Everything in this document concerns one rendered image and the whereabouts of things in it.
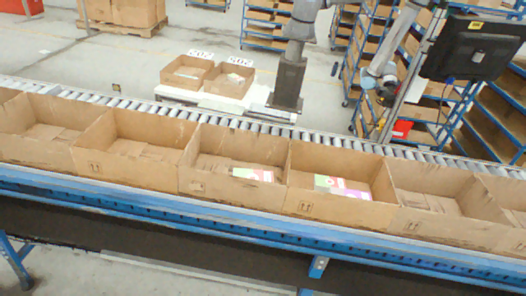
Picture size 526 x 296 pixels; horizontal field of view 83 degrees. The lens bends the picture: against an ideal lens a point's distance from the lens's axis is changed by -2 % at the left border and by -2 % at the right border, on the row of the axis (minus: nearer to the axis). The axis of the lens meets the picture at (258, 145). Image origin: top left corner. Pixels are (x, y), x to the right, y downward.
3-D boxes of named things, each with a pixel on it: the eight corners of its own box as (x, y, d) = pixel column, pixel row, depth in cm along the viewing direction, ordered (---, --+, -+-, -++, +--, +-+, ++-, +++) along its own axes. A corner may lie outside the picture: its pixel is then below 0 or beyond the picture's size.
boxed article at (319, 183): (312, 179, 132) (314, 173, 130) (341, 184, 132) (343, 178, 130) (313, 191, 126) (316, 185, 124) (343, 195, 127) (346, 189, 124)
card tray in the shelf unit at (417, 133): (377, 111, 270) (381, 101, 264) (411, 117, 269) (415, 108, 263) (385, 136, 238) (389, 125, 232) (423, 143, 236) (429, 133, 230)
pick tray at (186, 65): (214, 72, 242) (215, 60, 236) (197, 92, 211) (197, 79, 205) (182, 65, 244) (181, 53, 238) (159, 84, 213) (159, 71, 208)
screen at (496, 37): (459, 118, 181) (528, 21, 144) (480, 136, 169) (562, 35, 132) (393, 119, 169) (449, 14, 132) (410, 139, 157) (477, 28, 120)
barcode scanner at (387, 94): (370, 98, 182) (378, 83, 176) (388, 104, 183) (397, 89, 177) (371, 104, 177) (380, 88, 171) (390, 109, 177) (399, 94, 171)
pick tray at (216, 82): (254, 80, 240) (256, 67, 234) (241, 100, 209) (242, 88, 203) (220, 72, 243) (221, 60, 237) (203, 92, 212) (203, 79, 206)
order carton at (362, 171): (369, 183, 136) (383, 154, 126) (382, 237, 112) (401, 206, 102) (283, 168, 137) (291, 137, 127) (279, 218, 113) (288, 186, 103)
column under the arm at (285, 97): (269, 91, 227) (277, 48, 208) (303, 98, 225) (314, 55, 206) (264, 107, 206) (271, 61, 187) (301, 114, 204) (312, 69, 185)
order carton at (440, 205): (454, 199, 135) (475, 171, 125) (486, 256, 111) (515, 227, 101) (368, 183, 136) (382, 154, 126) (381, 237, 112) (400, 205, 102)
